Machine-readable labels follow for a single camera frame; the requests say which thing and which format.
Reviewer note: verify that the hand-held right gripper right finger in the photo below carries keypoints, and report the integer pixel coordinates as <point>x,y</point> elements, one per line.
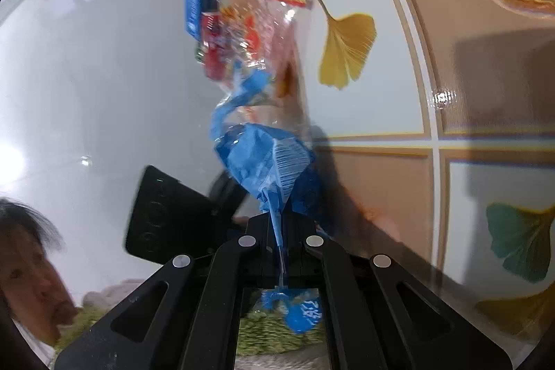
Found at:
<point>299,231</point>

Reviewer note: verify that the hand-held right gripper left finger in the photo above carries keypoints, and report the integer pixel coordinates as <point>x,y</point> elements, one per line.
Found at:
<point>260,231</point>

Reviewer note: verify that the clear blue red snack bag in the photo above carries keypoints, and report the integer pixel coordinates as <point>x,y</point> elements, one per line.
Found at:
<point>264,153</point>

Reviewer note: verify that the white green shag rug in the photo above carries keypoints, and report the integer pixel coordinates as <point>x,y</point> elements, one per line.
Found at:
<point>264,331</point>

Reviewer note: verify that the person's head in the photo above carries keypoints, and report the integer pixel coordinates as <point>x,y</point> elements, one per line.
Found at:
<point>30,261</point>

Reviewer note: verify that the person's torso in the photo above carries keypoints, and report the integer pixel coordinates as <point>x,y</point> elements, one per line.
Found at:
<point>34,346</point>

